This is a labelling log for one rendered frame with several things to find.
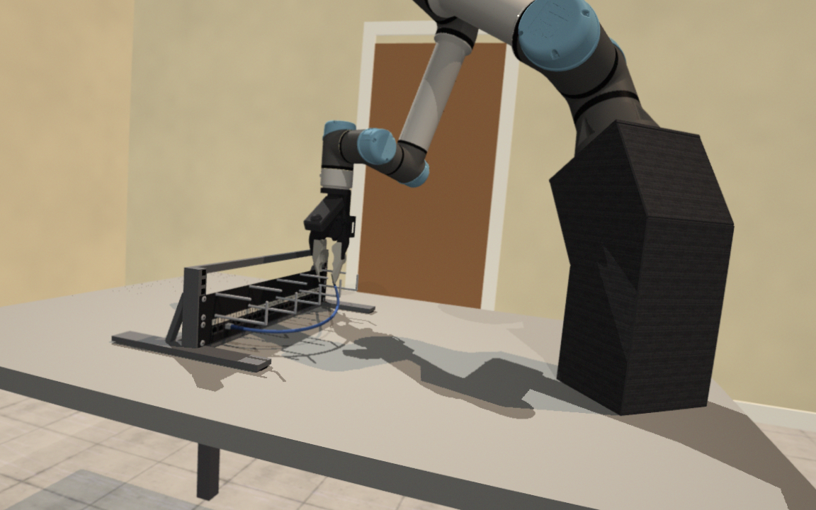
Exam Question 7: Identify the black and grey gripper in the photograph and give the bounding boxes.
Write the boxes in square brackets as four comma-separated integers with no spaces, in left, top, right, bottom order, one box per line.
[309,188,356,284]

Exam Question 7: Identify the black metal rack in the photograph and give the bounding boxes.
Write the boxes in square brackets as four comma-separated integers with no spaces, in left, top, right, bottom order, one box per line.
[111,249,336,371]

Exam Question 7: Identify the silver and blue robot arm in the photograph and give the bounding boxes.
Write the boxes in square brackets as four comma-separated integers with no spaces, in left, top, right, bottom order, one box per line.
[319,0,659,190]

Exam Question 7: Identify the blue network cable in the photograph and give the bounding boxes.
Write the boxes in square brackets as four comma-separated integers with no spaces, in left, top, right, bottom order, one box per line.
[238,284,339,334]

